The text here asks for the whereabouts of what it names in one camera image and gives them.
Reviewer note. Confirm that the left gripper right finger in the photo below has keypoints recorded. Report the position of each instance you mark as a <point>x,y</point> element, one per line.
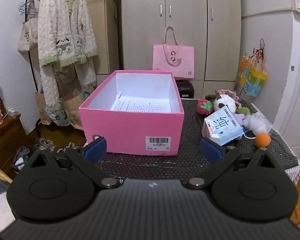
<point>211,151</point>

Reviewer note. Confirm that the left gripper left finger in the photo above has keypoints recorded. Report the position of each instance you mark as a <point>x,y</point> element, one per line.
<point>95,150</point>

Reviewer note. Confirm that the large blue tissue pack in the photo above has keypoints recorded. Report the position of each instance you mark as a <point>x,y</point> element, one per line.
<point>222,127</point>

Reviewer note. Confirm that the pink strawberry plush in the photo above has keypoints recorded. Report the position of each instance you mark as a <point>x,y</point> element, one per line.
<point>205,107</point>

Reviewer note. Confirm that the orange ball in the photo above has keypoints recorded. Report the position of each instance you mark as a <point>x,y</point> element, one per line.
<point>262,140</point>

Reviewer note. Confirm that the green plush ball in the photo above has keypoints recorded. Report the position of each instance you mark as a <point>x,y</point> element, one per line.
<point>243,110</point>

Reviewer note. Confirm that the white panda plush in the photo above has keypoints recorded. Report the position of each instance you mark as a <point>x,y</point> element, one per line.
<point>220,100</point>

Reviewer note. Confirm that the white mesh bath sponge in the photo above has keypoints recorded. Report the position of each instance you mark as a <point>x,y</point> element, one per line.
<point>257,123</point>

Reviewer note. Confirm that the pink floral scrunchie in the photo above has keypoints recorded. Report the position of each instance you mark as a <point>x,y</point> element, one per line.
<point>228,92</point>

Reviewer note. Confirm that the purple plush toy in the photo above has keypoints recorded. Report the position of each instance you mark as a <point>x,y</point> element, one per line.
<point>239,118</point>

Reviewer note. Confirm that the black dotted table mat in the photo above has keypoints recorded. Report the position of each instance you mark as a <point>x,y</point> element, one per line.
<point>189,160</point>

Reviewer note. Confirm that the brown paper bag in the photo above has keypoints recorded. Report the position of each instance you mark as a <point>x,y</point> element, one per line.
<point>71,103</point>

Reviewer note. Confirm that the pink cardboard box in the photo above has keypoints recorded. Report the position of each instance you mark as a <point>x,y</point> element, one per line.
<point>134,133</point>

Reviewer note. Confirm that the black suitcase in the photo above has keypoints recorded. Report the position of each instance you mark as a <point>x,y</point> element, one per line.
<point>185,88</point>

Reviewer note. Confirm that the colourful hanging gift bag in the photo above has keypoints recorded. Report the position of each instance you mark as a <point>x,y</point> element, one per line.
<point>252,73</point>

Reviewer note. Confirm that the wooden side cabinet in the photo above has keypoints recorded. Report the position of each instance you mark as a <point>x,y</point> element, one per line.
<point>12,137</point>

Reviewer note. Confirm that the pink paper shopping bag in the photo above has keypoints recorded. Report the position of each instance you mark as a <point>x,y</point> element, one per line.
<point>179,60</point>

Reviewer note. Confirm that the cream knitted cardigan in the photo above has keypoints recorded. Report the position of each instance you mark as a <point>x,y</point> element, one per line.
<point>65,38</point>

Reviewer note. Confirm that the canvas tote bag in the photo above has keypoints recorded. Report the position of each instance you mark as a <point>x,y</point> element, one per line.
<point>29,33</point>

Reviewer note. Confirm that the beige wardrobe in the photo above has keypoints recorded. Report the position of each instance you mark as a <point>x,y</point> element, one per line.
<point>211,27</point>

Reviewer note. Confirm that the black clothes rack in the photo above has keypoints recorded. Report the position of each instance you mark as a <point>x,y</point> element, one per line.
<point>28,54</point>

